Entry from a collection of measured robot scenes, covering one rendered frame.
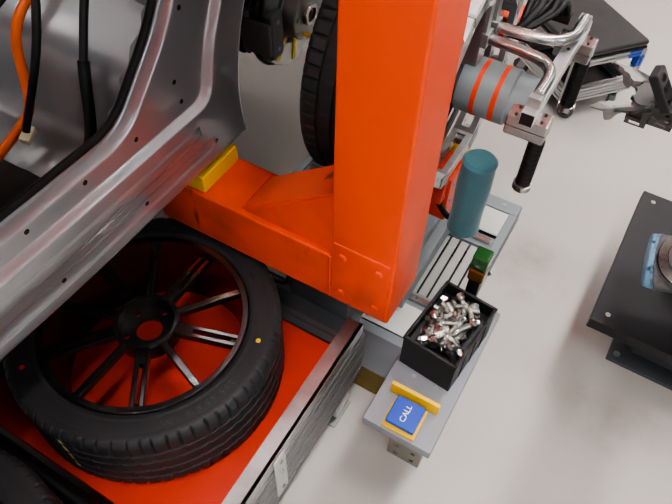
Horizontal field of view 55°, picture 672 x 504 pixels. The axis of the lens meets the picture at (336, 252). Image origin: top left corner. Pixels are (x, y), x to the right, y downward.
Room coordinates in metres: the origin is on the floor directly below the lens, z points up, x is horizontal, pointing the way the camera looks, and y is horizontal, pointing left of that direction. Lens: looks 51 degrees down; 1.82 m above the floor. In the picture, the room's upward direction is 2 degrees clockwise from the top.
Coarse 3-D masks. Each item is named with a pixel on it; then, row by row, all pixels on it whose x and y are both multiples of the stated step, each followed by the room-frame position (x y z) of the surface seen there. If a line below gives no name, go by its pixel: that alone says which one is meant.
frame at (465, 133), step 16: (480, 0) 1.24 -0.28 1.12; (512, 0) 1.51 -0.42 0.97; (480, 16) 1.23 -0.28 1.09; (512, 16) 1.53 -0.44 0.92; (464, 48) 1.19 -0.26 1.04; (464, 112) 1.46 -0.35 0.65; (464, 128) 1.43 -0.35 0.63; (448, 144) 1.36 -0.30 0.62; (464, 144) 1.37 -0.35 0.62; (448, 160) 1.30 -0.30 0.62; (448, 176) 1.26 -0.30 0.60
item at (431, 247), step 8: (440, 224) 1.48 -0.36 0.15; (432, 232) 1.45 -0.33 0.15; (440, 232) 1.45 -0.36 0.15; (448, 232) 1.48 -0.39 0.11; (432, 240) 1.41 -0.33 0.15; (440, 240) 1.41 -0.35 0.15; (424, 248) 1.37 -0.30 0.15; (432, 248) 1.36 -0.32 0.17; (424, 256) 1.34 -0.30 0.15; (432, 256) 1.36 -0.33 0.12; (424, 264) 1.29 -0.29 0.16; (416, 272) 1.27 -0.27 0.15; (416, 280) 1.25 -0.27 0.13; (408, 296) 1.20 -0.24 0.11; (400, 304) 1.17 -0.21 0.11
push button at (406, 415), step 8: (400, 400) 0.65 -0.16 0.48; (408, 400) 0.65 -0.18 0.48; (392, 408) 0.63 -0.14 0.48; (400, 408) 0.63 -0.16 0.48; (408, 408) 0.63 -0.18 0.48; (416, 408) 0.63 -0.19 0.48; (424, 408) 0.63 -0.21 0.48; (392, 416) 0.61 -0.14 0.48; (400, 416) 0.61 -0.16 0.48; (408, 416) 0.61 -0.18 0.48; (416, 416) 0.61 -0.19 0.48; (392, 424) 0.60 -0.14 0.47; (400, 424) 0.59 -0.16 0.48; (408, 424) 0.60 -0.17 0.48; (416, 424) 0.60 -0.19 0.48; (408, 432) 0.58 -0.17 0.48
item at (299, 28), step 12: (264, 0) 1.53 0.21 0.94; (276, 0) 1.57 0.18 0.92; (288, 0) 1.59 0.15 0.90; (300, 0) 1.59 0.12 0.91; (312, 0) 1.64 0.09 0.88; (264, 12) 1.52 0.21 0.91; (288, 12) 1.57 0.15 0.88; (300, 12) 1.58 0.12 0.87; (288, 24) 1.56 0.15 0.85; (300, 24) 1.58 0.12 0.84; (312, 24) 1.64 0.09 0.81; (288, 36) 1.61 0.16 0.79; (300, 36) 1.58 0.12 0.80; (288, 48) 1.61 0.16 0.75; (300, 48) 1.66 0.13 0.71; (288, 60) 1.61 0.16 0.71
